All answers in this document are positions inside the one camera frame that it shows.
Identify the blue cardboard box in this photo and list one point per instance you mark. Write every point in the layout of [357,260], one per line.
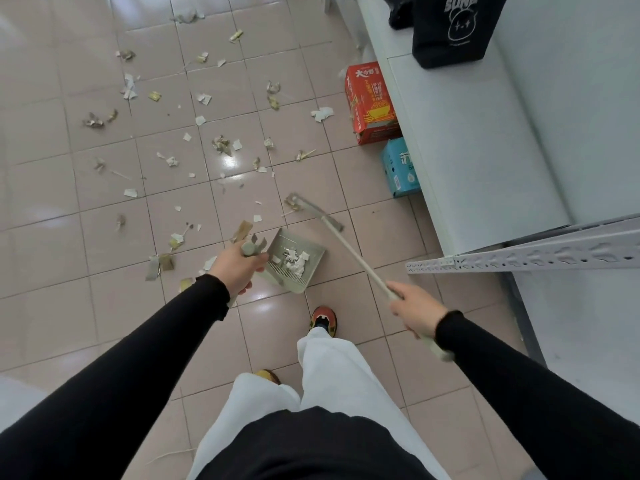
[400,169]

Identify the grey-green dustpan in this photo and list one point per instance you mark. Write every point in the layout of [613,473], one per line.
[292,285]

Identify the white metal shelf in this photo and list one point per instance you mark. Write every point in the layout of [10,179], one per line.
[475,144]

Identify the person's white trousers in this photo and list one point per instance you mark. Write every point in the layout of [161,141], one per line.
[340,374]

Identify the person's left forearm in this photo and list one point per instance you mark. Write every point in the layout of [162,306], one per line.
[115,384]

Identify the person's black top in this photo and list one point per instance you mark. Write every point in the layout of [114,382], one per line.
[310,449]

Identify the person's right forearm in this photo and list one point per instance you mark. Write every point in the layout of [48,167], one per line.
[540,394]

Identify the person's left hand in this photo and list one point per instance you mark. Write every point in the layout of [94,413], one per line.
[235,269]

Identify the black tote bag white print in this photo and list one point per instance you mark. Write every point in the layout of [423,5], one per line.
[460,39]

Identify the person's yellow left shoe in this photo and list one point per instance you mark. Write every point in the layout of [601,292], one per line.
[269,376]

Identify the person's red right shoe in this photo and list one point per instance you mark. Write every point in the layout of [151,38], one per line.
[323,317]

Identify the person's right hand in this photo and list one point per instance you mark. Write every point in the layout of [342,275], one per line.
[417,309]

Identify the black plastic bag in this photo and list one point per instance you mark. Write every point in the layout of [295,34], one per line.
[397,9]

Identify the red cardboard box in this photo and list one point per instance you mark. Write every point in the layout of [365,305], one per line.
[372,104]

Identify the grey-green broom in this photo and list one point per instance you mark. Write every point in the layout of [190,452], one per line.
[358,257]

